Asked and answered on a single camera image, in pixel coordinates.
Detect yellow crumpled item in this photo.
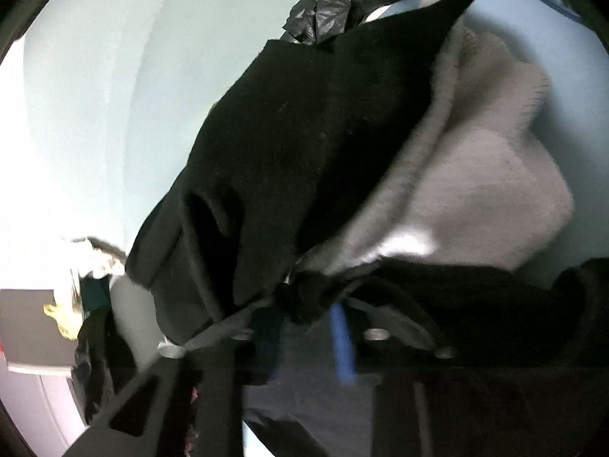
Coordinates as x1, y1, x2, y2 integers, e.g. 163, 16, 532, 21
43, 302, 81, 340

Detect black plastic bag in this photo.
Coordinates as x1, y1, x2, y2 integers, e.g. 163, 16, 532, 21
283, 0, 443, 48

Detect dark clothes pile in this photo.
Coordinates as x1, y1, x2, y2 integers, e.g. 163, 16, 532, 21
73, 273, 143, 427

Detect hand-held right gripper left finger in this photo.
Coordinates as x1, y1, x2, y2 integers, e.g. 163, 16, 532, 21
62, 294, 287, 457

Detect black fleece garment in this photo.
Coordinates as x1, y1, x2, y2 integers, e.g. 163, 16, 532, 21
125, 0, 609, 368

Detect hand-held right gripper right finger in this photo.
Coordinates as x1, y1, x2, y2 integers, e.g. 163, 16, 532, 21
327, 294, 609, 457

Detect grey cardboard box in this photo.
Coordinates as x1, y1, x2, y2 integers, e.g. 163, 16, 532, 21
0, 288, 83, 374

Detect grey knit sweater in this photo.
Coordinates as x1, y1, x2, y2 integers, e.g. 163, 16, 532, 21
299, 24, 576, 277

